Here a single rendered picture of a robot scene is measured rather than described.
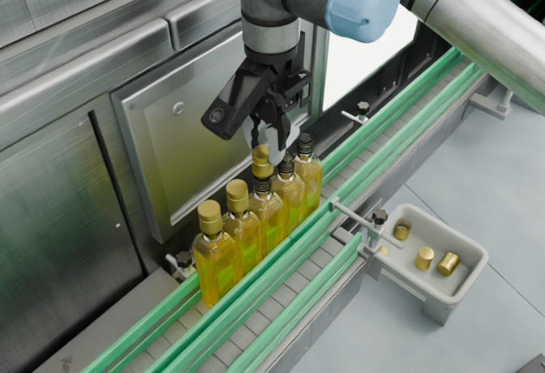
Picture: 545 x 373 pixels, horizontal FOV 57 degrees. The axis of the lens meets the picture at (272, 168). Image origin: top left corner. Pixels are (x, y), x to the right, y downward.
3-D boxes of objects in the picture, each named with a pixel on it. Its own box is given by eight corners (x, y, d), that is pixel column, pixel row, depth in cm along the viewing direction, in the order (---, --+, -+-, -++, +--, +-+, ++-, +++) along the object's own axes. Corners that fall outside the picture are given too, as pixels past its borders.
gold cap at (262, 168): (262, 159, 85) (261, 140, 82) (277, 169, 83) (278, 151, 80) (247, 170, 83) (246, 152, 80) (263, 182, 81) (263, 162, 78)
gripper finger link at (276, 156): (307, 156, 82) (303, 109, 76) (283, 176, 79) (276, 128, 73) (293, 148, 83) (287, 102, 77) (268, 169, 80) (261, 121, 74)
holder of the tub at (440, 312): (379, 211, 128) (384, 191, 123) (479, 274, 116) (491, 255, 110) (338, 254, 120) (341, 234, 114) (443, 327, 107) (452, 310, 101)
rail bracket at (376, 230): (333, 218, 110) (339, 180, 101) (400, 263, 102) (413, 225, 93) (324, 227, 108) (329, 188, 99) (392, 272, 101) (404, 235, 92)
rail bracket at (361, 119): (343, 132, 130) (349, 91, 120) (365, 144, 127) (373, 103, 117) (334, 140, 128) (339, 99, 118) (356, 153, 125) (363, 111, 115)
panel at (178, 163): (405, 38, 141) (435, -92, 116) (415, 42, 140) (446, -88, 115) (151, 236, 95) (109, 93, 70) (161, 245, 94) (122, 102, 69)
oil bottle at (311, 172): (298, 212, 112) (302, 141, 96) (318, 225, 109) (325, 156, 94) (281, 227, 109) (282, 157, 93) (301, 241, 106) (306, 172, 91)
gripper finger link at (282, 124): (293, 150, 76) (288, 100, 70) (287, 156, 75) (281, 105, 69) (271, 139, 78) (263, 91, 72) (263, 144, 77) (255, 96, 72)
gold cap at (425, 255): (433, 263, 116) (437, 252, 112) (424, 272, 114) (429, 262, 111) (419, 254, 117) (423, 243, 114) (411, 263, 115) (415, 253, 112)
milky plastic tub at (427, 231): (397, 220, 126) (404, 199, 119) (482, 273, 116) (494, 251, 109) (356, 266, 117) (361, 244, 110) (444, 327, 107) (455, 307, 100)
